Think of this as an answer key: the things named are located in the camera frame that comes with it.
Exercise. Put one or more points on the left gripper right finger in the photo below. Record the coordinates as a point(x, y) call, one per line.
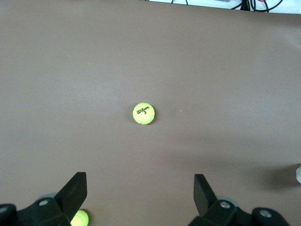
point(203, 195)

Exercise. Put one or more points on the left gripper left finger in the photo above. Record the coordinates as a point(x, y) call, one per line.
point(73, 195)

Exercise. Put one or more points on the yellow-green tennis ball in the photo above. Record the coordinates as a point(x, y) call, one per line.
point(144, 117)
point(82, 219)

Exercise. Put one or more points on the white blue tennis ball can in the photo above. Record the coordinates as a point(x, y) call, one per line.
point(298, 175)

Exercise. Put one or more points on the brown table mat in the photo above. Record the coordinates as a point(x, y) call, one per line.
point(150, 58)

